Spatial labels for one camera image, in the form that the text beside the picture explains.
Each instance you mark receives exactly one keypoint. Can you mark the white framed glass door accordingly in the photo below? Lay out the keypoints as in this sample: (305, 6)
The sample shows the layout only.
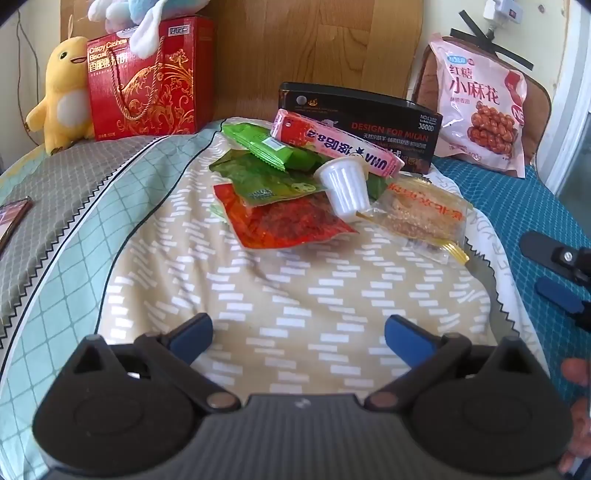
(572, 115)

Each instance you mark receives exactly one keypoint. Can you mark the person's right hand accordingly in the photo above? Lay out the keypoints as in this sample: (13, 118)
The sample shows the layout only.
(581, 424)

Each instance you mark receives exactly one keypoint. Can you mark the large pink snack bag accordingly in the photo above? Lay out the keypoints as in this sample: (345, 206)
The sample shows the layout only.
(475, 92)

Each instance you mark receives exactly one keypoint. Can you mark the red gift box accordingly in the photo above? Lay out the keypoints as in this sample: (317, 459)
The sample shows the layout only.
(152, 92)

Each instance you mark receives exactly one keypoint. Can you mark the beige patterned quilt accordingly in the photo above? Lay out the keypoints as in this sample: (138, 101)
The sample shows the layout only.
(277, 300)

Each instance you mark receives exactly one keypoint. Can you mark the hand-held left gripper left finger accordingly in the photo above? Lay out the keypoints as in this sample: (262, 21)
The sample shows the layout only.
(191, 339)

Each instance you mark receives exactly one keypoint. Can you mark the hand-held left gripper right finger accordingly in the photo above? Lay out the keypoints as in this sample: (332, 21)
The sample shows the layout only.
(401, 334)

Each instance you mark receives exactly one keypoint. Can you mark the red snack packet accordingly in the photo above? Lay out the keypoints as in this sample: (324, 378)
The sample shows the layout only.
(277, 221)

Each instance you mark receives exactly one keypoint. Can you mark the long pink candy box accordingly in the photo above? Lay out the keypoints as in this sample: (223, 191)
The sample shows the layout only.
(323, 138)

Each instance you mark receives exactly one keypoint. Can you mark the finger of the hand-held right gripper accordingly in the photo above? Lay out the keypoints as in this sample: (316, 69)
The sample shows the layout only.
(540, 247)
(556, 293)

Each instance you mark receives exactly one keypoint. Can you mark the pale green snack packet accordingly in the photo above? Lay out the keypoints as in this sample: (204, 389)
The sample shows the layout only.
(215, 210)

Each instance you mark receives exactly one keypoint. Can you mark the dark green snack packet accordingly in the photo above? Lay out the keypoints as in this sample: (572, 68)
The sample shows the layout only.
(258, 177)

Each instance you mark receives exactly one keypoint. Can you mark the bright green snack packet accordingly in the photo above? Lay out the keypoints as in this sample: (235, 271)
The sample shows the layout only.
(263, 145)

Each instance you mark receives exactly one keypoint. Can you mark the brown cushioned chair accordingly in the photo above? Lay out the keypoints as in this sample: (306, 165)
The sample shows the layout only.
(538, 106)

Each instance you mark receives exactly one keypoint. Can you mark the black cardboard box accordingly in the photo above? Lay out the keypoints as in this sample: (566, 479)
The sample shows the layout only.
(369, 115)

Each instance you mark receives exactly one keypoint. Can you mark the white wall charger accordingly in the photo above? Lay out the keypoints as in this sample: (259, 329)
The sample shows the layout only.
(508, 9)

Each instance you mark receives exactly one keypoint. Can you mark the wooden headboard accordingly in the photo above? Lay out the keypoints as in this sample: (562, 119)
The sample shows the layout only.
(277, 46)

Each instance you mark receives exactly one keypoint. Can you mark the clear cake packet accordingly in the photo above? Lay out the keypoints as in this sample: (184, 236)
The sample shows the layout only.
(415, 217)

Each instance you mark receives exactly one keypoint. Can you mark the smartphone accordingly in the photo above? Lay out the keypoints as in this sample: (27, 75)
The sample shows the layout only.
(11, 217)

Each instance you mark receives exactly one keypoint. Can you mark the yellow plush toy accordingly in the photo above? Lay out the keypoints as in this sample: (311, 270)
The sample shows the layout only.
(60, 92)

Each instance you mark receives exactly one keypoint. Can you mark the white and blue plush toy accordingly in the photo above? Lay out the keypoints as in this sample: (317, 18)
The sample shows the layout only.
(120, 9)

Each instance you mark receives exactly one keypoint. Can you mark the blue patterned bed sheet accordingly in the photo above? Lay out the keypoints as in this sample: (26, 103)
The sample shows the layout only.
(498, 207)

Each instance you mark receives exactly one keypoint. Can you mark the white plastic jelly cup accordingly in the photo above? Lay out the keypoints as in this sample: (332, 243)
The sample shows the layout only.
(341, 184)

